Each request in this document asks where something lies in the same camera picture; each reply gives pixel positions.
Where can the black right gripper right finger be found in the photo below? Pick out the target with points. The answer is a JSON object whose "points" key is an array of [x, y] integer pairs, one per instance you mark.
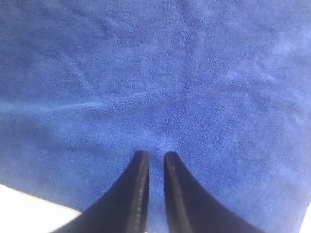
{"points": [[191, 209]]}

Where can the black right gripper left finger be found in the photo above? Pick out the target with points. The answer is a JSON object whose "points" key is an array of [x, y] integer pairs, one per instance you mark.
{"points": [[123, 208]]}

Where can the blue microfiber towel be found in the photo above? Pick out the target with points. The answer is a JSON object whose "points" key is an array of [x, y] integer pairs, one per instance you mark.
{"points": [[225, 83]]}

